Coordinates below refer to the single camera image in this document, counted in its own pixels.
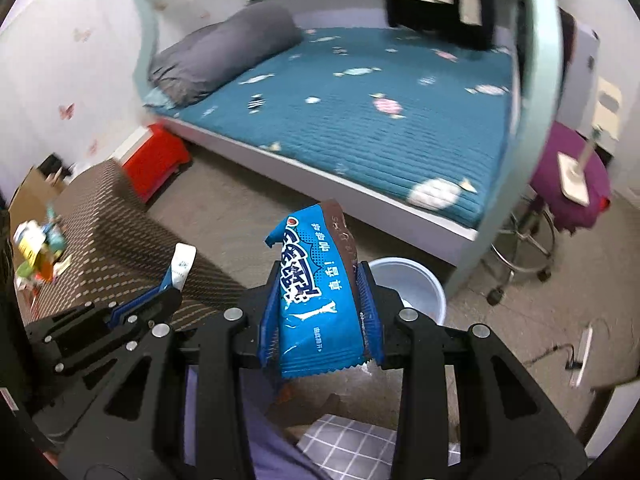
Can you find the mint bunk bed frame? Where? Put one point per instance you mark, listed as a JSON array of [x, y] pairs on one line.
[[533, 109]]

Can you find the blue snack wrapper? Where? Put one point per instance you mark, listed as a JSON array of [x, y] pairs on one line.
[[318, 305]]

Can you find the teal quilted mattress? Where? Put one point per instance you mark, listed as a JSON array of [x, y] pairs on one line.
[[399, 113]]

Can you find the blue white toothpaste tube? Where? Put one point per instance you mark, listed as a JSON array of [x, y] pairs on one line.
[[181, 265]]

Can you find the white desk lamp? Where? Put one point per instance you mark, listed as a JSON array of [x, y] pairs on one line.
[[572, 171]]

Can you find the brown polka dot tablecloth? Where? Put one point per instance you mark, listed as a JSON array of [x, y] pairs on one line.
[[117, 251]]

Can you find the white waste bin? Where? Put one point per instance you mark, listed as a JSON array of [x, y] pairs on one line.
[[418, 287]]

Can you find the checkered slipper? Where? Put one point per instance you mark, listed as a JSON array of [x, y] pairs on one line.
[[345, 449]]

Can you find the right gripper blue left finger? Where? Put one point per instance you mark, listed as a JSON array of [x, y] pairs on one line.
[[269, 325]]

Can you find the white power strip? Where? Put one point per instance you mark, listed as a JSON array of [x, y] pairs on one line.
[[581, 357]]

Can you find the purple stool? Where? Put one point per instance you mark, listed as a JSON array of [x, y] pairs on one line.
[[533, 233]]

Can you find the purple trouser leg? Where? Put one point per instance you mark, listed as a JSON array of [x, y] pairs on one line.
[[273, 457]]

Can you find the cardboard box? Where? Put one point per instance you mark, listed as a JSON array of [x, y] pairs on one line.
[[32, 198]]

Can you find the red storage box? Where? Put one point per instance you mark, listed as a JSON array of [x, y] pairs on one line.
[[160, 155]]

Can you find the grey rolled duvet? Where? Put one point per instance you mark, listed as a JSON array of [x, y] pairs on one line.
[[214, 55]]

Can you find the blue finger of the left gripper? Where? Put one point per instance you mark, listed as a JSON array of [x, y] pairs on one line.
[[121, 311]]

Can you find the yellow blue medicine box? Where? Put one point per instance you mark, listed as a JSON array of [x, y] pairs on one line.
[[32, 244]]

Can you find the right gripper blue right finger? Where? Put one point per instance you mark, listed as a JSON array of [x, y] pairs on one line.
[[370, 320]]

